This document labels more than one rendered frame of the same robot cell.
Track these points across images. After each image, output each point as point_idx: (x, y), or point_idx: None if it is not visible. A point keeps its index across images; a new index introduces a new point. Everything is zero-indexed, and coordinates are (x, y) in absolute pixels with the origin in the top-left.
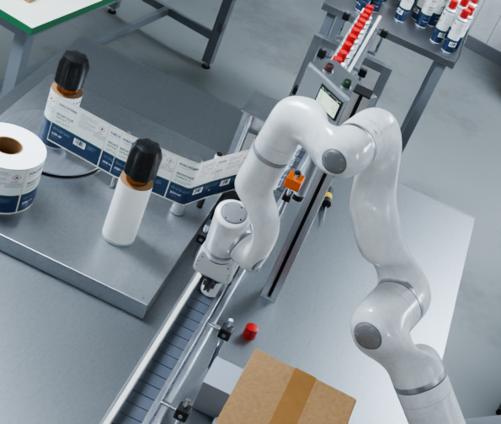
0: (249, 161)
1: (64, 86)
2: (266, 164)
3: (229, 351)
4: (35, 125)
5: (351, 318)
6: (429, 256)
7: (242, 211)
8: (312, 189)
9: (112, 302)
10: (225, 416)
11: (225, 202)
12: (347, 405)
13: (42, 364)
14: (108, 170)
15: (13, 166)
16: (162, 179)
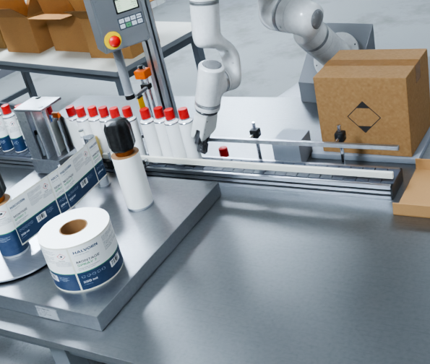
0: (209, 14)
1: (2, 192)
2: (217, 3)
3: None
4: None
5: (303, 24)
6: (125, 105)
7: (210, 61)
8: (158, 60)
9: (209, 206)
10: (382, 76)
11: (202, 66)
12: (347, 50)
13: (285, 227)
14: (68, 207)
15: (105, 218)
16: (90, 171)
